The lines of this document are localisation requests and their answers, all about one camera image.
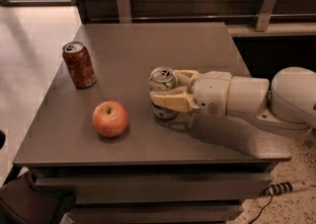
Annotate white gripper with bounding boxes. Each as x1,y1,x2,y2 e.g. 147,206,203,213
150,70,270,117

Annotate white green 7up can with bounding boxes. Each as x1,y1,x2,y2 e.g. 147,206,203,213
149,67,178,119

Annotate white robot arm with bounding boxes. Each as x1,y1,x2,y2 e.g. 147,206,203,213
149,67,316,137

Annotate red yellow apple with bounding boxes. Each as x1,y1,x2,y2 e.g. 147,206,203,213
92,101,128,138

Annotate red soda can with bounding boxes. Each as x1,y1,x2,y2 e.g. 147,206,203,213
62,41,96,89

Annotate grey drawer cabinet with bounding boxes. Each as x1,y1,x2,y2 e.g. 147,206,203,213
14,23,291,224

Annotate grey side shelf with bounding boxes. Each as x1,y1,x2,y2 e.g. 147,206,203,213
227,23,316,37

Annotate white power strip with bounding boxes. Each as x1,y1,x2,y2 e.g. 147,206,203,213
261,182,311,196

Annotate dark brown chair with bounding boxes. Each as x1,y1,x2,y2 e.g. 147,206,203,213
0,172,76,224

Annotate left metal wall bracket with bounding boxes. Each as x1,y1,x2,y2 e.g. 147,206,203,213
117,0,132,24

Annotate metal wall bracket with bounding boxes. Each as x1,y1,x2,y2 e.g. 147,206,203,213
117,0,132,24
254,0,277,32

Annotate horizontal metal rail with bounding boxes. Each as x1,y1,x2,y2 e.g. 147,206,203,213
87,13,316,22

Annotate right metal wall bracket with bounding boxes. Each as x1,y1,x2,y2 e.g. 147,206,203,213
254,0,277,32

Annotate black power cable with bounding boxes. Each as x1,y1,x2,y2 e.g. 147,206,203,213
248,193,275,224

